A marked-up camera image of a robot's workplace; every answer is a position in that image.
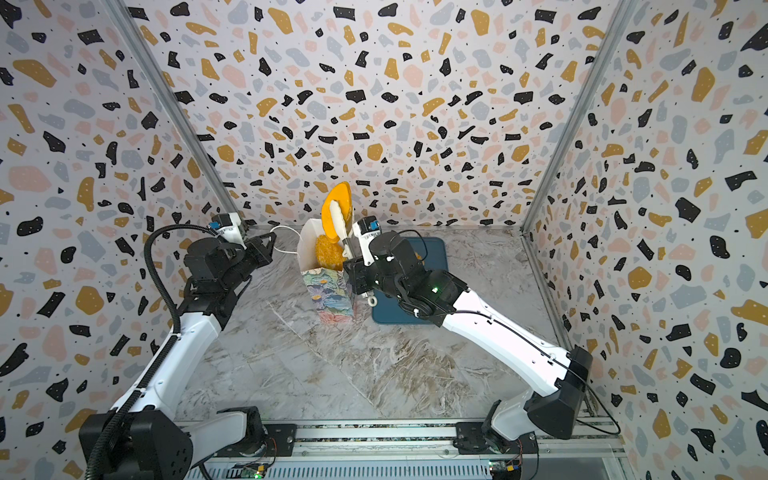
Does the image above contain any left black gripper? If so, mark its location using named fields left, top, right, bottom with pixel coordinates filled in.
left=221, top=230, right=274, bottom=292

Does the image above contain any large round bread loaf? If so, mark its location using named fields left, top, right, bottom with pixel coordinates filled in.
left=315, top=234, right=345, bottom=271

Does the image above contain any orange oval bread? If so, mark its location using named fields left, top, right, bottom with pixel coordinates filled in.
left=321, top=182, right=353, bottom=242

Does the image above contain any floral paper bag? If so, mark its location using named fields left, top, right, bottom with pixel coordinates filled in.
left=270, top=219, right=355, bottom=323

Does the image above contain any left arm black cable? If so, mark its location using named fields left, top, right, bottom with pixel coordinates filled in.
left=85, top=223, right=217, bottom=480

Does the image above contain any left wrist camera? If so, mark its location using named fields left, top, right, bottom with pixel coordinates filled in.
left=209, top=213, right=247, bottom=246

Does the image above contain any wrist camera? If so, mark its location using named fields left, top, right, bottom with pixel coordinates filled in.
left=352, top=216, right=382, bottom=266
left=209, top=213, right=247, bottom=246

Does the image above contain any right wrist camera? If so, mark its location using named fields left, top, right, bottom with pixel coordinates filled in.
left=352, top=216, right=382, bottom=266

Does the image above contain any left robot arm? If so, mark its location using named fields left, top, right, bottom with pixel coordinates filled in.
left=78, top=228, right=276, bottom=479

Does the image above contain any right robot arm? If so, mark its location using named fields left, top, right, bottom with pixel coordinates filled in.
left=321, top=200, right=593, bottom=441

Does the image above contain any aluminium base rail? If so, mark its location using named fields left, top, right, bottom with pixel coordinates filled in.
left=185, top=419, right=634, bottom=479

